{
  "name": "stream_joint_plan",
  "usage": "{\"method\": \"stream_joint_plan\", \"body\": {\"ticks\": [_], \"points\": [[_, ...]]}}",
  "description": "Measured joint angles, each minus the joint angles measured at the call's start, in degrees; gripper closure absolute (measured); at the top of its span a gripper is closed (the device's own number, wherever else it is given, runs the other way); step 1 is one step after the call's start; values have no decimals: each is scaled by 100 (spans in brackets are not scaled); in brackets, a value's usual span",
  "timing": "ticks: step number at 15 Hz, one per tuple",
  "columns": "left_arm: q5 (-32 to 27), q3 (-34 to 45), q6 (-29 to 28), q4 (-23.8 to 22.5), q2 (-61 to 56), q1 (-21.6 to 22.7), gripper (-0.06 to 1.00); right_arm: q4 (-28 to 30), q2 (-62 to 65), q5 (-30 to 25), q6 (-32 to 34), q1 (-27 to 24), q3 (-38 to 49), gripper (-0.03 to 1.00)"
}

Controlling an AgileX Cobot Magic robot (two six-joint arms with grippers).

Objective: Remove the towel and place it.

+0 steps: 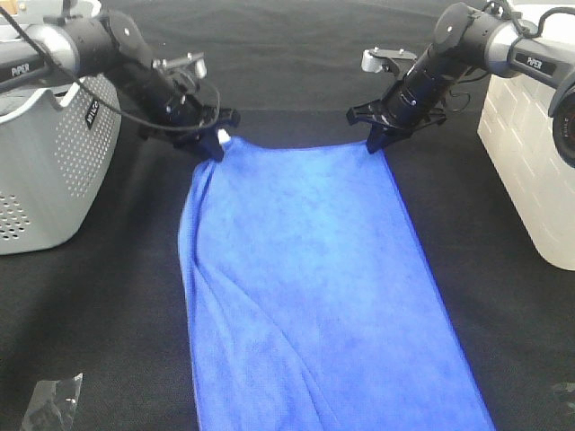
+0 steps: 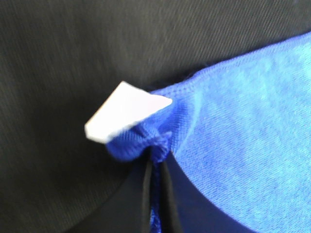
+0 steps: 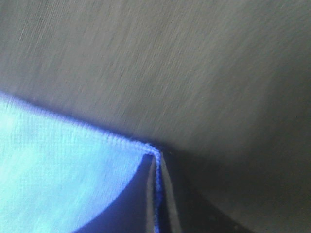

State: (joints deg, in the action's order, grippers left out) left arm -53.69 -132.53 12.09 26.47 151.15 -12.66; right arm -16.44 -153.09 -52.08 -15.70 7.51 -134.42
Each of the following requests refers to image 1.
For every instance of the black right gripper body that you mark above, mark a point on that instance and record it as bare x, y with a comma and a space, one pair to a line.
399, 114

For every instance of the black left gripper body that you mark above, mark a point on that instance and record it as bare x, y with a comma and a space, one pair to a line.
177, 122

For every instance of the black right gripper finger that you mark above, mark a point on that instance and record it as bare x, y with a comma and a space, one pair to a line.
378, 138

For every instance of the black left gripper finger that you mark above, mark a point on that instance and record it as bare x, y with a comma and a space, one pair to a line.
206, 145

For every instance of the blue microfibre towel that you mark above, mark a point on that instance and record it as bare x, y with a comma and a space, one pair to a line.
310, 302

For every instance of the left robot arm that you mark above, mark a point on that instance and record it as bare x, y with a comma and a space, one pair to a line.
66, 48

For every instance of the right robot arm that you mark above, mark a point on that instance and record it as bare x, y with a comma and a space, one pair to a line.
494, 39

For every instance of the white storage box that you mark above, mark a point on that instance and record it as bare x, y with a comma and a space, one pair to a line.
517, 134

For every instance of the grey perforated laundry basket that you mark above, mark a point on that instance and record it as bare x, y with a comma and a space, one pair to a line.
56, 147

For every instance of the black table cloth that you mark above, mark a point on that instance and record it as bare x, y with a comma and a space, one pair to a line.
109, 303

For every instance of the clear tape piece left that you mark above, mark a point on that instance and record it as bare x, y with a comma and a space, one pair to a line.
53, 405

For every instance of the clear tape piece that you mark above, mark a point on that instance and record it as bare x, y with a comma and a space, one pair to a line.
53, 405
564, 394

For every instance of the clear tape piece right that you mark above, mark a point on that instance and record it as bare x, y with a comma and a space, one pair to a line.
564, 394

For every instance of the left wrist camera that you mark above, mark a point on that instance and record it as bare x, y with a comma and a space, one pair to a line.
191, 63

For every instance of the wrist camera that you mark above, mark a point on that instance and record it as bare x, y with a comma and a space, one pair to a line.
395, 61
191, 63

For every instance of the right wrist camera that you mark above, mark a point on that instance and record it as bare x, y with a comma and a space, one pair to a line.
395, 61

